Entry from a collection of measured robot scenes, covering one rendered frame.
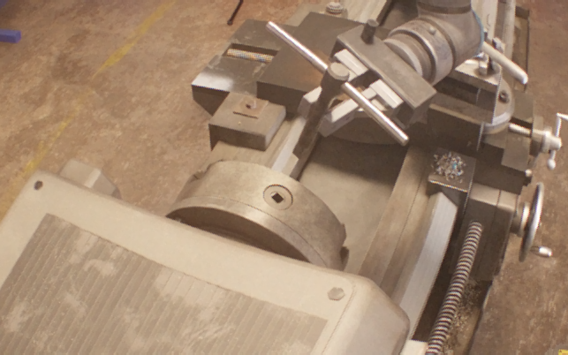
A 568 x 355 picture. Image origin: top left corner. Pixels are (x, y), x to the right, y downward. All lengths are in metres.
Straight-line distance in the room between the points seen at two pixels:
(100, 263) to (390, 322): 0.30
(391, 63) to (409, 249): 0.56
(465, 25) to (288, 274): 0.46
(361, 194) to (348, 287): 0.94
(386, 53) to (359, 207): 0.74
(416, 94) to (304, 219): 0.21
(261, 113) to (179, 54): 1.79
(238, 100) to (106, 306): 0.99
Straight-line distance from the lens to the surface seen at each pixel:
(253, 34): 1.80
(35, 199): 0.81
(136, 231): 0.73
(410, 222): 1.41
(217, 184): 0.94
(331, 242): 0.95
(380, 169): 1.66
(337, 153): 1.68
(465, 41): 0.98
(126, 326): 0.66
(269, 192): 0.93
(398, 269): 1.33
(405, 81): 0.86
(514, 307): 2.35
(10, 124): 3.27
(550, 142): 1.61
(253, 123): 1.53
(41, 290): 0.71
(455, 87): 1.32
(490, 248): 1.63
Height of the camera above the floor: 1.88
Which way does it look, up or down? 44 degrees down
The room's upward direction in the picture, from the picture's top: 2 degrees counter-clockwise
